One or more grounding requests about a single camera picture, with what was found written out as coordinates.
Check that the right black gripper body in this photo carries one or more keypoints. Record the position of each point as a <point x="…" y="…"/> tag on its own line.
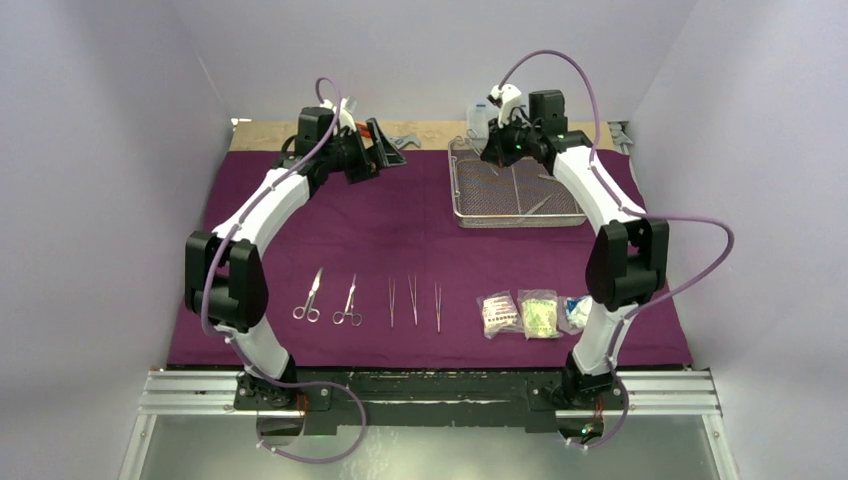
<point x="495" y="148"/>

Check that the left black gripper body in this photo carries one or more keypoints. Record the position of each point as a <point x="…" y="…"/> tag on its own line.
<point x="347" y="154"/>

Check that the metal wire mesh tray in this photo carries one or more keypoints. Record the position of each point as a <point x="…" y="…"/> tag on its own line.
<point x="486" y="196"/>

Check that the clear plastic compartment box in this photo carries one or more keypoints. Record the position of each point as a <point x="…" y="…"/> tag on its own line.
<point x="477" y="118"/>

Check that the steel forceps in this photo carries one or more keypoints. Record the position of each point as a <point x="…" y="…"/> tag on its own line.
<point x="412" y="287"/>
<point x="391" y="301"/>
<point x="438" y="305"/>

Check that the steel surgical scissors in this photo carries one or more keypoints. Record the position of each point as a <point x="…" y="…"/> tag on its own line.
<point x="308" y="311"/>

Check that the steel hemostat clamp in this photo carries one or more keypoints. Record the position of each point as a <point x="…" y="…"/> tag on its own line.
<point x="348" y="313"/>
<point x="477" y="141"/>

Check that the green white gauze packet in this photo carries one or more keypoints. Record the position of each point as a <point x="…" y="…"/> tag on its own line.
<point x="539" y="310"/>

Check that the blue white gauze packet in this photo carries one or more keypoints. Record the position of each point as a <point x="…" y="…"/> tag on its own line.
<point x="574" y="314"/>

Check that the pink white gauze packet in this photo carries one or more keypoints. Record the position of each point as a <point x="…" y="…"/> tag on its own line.
<point x="499" y="314"/>

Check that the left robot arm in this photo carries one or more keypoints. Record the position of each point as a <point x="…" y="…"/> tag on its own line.
<point x="225" y="283"/>

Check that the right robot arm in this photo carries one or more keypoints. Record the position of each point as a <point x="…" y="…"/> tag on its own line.
<point x="628" y="260"/>

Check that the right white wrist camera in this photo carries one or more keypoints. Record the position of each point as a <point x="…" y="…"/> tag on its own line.
<point x="505" y="98"/>

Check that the orange handled adjustable wrench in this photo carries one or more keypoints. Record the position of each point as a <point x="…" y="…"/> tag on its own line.
<point x="399" y="142"/>

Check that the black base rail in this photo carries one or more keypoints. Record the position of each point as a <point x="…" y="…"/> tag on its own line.
<point x="466" y="398"/>

